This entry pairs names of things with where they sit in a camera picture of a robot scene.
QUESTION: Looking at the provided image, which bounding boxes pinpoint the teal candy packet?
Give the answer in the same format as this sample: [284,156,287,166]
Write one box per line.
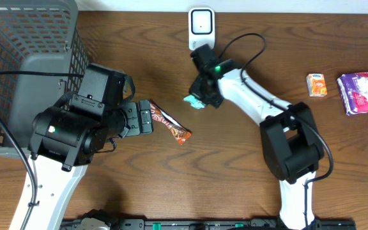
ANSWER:
[183,95,206,109]

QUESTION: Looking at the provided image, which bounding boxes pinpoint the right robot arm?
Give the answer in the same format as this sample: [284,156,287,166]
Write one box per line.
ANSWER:
[189,45,324,229]

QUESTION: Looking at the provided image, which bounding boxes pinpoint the purple snack packet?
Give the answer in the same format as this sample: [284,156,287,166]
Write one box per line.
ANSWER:
[337,72,368,116]

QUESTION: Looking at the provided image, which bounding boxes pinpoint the white barcode scanner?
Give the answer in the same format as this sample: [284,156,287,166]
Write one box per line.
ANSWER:
[188,7,215,51]

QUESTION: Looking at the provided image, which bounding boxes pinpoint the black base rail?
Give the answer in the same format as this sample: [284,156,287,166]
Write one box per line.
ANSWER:
[61,218,357,230]

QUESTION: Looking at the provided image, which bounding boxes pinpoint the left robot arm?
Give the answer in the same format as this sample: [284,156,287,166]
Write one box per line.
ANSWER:
[10,100,153,229]

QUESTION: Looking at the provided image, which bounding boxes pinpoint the red orange snack bar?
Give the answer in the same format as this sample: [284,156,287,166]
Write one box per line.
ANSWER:
[150,102,192,145]

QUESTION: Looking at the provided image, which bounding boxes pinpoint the left black cable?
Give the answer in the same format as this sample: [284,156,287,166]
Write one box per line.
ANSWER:
[0,70,84,230]

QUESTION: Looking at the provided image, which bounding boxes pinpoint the grey plastic mesh basket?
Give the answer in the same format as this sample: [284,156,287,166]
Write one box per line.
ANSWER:
[0,0,89,155]

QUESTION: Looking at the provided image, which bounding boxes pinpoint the small orange white box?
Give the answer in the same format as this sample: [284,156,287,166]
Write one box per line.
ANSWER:
[306,73,327,97]

